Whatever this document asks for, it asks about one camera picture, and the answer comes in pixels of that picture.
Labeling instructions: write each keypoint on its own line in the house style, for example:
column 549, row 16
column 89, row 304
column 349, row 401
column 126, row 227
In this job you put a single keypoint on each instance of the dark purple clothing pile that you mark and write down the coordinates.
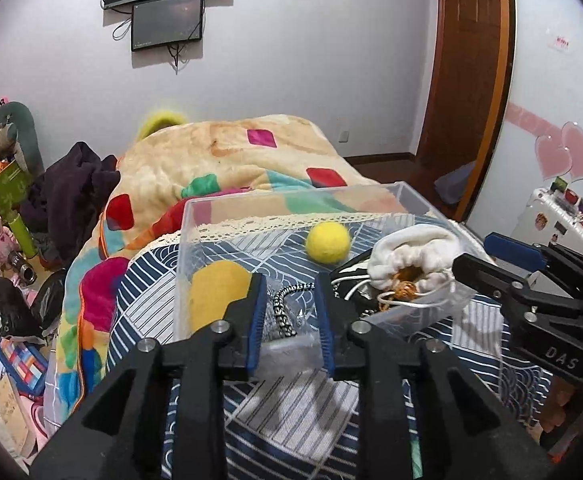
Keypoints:
column 71, row 180

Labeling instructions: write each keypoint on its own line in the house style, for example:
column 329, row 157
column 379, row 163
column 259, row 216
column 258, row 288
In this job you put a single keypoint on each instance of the yellow felt pouch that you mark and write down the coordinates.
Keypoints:
column 214, row 295

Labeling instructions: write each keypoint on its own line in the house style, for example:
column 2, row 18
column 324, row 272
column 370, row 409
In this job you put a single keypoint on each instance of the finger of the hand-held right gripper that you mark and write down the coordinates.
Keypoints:
column 479, row 270
column 514, row 251

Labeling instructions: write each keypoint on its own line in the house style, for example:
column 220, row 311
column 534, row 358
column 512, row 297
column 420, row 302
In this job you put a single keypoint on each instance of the yellow fuzzy plush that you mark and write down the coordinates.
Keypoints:
column 159, row 120

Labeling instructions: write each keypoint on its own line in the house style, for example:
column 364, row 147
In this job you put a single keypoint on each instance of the green dinosaur plush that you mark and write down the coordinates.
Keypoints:
column 24, row 130

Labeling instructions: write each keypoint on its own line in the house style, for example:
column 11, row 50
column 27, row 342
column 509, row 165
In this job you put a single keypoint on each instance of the blue and white patterned tablecloth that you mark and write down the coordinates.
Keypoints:
column 281, row 410

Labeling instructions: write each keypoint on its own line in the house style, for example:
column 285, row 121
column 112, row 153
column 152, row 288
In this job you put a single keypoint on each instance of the black camera lens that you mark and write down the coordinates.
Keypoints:
column 21, row 267

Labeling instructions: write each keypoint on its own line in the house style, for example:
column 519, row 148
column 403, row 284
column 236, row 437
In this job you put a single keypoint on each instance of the white suitcase with stickers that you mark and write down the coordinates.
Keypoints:
column 546, row 215

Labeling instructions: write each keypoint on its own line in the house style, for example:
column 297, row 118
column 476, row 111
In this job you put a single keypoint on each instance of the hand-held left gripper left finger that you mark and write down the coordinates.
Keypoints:
column 257, row 327

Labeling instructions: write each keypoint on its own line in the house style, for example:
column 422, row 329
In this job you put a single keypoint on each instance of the red and white wall label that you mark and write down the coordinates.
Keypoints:
column 559, row 42

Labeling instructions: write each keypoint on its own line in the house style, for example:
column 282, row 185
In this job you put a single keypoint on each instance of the white wall outlet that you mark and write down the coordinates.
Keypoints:
column 344, row 135

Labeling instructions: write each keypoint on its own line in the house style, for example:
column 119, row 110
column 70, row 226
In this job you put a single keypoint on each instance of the small pink heart sticker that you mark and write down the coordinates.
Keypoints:
column 551, row 157

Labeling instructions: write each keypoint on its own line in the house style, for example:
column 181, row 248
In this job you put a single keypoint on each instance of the brown wooden door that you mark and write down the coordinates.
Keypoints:
column 466, row 60

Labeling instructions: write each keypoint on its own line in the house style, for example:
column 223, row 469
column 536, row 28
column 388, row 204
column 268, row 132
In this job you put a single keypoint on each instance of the small black wall monitor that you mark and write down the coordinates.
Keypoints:
column 166, row 22

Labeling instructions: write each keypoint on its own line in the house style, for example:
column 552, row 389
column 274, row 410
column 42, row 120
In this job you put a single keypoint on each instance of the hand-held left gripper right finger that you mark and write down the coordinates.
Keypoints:
column 324, row 332

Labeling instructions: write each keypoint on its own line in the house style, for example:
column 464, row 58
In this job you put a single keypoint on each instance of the green cardboard box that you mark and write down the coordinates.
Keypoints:
column 9, row 180

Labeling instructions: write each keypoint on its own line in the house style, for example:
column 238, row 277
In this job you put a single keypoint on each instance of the pile of papers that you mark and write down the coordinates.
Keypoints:
column 1, row 410

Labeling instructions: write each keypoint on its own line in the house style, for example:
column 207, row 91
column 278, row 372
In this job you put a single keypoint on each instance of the colourful flat box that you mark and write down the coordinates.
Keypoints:
column 21, row 367

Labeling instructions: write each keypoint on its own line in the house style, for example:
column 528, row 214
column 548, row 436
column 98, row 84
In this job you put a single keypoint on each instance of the clear plastic storage box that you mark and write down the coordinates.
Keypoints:
column 191, row 240

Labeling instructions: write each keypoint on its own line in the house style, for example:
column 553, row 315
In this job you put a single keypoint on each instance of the yellow felt ball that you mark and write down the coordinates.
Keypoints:
column 327, row 241

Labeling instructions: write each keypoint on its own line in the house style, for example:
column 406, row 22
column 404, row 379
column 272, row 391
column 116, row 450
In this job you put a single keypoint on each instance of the black plastic bag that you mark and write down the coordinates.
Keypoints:
column 16, row 310

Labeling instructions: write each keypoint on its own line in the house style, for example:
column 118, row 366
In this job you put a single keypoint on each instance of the colourful patchwork blanket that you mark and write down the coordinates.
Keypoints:
column 211, row 150

